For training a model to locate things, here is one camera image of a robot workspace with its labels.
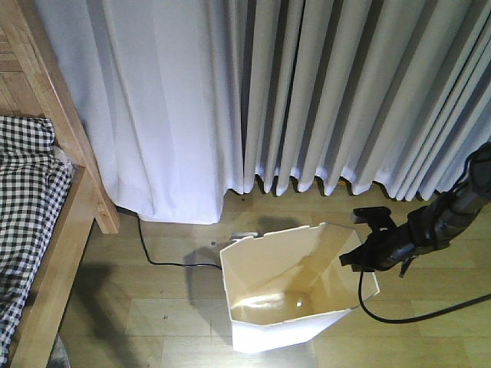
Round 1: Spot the white sheer curtain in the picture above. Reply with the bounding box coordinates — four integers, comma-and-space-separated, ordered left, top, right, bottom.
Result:
35, 1, 247, 225

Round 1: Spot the black floor power cord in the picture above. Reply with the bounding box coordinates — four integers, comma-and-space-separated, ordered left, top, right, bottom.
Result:
114, 205, 223, 269

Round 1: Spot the black white checkered bedding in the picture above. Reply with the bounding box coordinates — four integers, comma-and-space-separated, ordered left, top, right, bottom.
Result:
1, 116, 72, 364

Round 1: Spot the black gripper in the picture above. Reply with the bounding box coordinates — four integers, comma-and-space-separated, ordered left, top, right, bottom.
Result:
364, 225, 416, 271

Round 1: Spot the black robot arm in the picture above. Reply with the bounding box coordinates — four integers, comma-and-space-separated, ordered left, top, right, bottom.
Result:
364, 143, 490, 271

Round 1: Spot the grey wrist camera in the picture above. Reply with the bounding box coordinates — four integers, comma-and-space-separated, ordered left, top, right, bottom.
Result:
351, 206, 391, 224

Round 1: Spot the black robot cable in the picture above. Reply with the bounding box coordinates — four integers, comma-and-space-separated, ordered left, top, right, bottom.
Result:
358, 264, 491, 324

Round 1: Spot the wooden bed frame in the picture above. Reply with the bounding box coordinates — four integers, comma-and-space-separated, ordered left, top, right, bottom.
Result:
1, 1, 120, 367

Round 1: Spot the white plastic trash bin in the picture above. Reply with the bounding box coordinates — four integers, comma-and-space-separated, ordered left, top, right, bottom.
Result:
220, 222, 380, 354

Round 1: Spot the grey pleated curtain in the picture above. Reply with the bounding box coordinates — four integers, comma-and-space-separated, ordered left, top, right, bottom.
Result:
226, 1, 490, 201

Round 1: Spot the white floor outlet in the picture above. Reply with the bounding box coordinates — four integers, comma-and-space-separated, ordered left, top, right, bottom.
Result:
230, 232, 263, 242

